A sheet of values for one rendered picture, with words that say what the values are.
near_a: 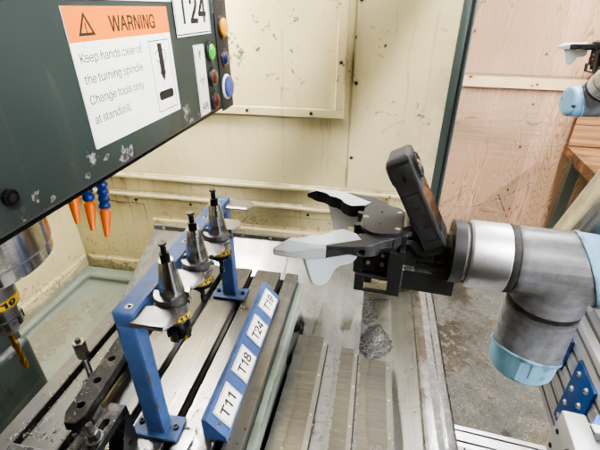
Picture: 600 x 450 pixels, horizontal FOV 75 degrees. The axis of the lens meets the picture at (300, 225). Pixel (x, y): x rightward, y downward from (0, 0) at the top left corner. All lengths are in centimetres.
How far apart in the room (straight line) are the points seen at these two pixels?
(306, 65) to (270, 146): 30
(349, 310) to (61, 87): 120
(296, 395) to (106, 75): 95
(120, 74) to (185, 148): 114
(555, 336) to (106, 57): 51
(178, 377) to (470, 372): 167
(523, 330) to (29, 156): 49
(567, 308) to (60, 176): 48
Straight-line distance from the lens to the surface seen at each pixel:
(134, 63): 42
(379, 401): 121
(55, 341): 177
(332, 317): 139
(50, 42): 35
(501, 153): 312
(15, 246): 50
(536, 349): 52
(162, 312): 72
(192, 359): 107
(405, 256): 46
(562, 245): 47
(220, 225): 88
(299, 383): 118
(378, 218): 45
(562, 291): 47
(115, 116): 39
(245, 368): 98
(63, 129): 35
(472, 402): 224
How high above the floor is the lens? 167
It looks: 29 degrees down
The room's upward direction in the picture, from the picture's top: straight up
